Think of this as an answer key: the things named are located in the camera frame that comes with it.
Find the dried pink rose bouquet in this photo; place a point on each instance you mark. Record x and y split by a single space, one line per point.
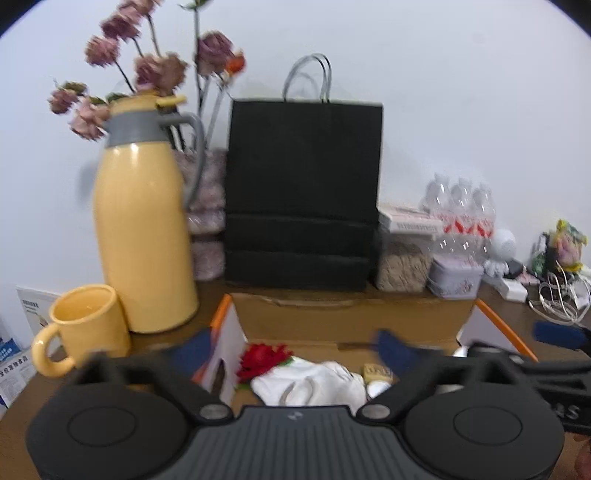
159 71

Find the printed tin box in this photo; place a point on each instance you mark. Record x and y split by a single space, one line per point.
455 279

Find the green bottle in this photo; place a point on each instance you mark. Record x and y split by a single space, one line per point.
542 258

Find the white robot speaker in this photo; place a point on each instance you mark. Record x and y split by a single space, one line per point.
502 247

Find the clear water bottle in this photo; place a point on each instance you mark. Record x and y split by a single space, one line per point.
461 207
436 203
484 212

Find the blue box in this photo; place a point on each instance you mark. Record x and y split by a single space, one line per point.
14 364

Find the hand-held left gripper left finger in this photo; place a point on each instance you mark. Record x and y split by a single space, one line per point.
196 353

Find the yellow thermos jug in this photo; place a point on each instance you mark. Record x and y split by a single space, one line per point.
143 230

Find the white flat box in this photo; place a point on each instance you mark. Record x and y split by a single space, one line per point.
408 219

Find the white charger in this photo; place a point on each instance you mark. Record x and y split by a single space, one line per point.
512 290

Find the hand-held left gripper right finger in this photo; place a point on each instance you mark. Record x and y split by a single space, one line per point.
395 353

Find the clear seed container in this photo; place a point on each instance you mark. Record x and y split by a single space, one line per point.
401 267

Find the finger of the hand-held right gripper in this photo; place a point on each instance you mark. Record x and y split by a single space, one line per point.
489 351
556 334

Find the black paper bag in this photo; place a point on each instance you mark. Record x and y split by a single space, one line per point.
302 194

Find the white booklet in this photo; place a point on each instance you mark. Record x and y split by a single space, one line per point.
32 309

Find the small yellow box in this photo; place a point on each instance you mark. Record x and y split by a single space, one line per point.
376 373

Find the black power adapter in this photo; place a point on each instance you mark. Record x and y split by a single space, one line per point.
515 268

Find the pink textured vase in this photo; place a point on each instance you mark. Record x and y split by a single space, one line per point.
205 217

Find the white cloth item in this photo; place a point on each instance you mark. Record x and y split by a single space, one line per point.
323 383

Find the orange cardboard box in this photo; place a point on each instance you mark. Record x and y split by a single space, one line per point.
351 318

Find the red artificial rose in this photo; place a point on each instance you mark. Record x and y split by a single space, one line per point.
261 360

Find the yellow snack packet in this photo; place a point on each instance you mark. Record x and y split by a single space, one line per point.
570 244

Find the yellow mug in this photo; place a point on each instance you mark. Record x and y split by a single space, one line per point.
87 323

